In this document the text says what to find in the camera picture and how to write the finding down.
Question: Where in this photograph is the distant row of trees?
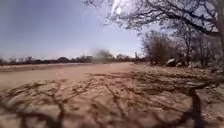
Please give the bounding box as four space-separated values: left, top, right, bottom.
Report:
0 49 148 66

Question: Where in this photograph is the brown dirt road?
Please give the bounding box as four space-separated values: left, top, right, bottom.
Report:
0 61 224 128

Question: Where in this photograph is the pale rock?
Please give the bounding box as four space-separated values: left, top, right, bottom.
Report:
165 58 177 68

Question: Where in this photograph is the large bare tree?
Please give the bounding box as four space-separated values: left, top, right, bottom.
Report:
83 0 224 61

